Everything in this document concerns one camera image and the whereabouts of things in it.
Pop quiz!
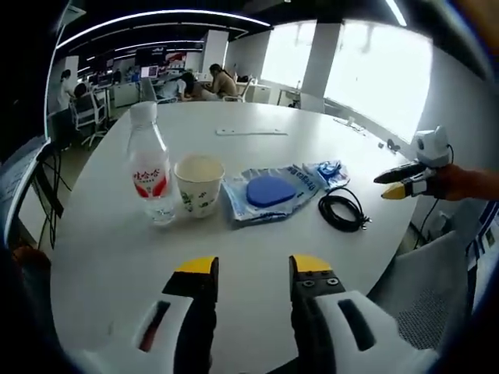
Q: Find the blue rounded pad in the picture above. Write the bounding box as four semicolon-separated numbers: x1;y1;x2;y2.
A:
245;175;299;210

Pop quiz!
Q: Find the computer monitor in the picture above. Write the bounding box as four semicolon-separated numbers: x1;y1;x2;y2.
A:
0;136;54;235

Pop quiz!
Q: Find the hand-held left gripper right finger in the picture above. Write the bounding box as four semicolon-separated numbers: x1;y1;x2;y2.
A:
288;254;437;374

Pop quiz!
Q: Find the ceiling air conditioner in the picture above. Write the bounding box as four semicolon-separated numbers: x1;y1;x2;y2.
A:
62;0;87;16

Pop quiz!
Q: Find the white office chair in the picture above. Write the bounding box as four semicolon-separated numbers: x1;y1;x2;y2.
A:
221;77;258;104
140;77;179;105
72;93;108;147

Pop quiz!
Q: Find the white table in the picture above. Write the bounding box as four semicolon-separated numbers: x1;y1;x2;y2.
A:
49;100;421;374

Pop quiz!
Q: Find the printed clear plastic bag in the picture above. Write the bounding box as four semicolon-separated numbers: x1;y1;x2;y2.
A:
221;163;324;231

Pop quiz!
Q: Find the white paper cup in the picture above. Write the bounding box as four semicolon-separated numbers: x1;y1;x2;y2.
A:
173;153;226;219

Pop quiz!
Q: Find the person's right hand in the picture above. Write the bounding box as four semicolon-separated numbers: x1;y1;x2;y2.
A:
428;163;467;202

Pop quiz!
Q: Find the clear plastic water bottle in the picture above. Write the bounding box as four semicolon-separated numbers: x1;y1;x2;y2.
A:
127;101;175;227

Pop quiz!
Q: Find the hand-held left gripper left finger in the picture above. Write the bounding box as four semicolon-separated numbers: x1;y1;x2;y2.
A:
65;256;219;374

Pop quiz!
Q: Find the white power strip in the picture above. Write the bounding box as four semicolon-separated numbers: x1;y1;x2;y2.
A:
215;126;289;137

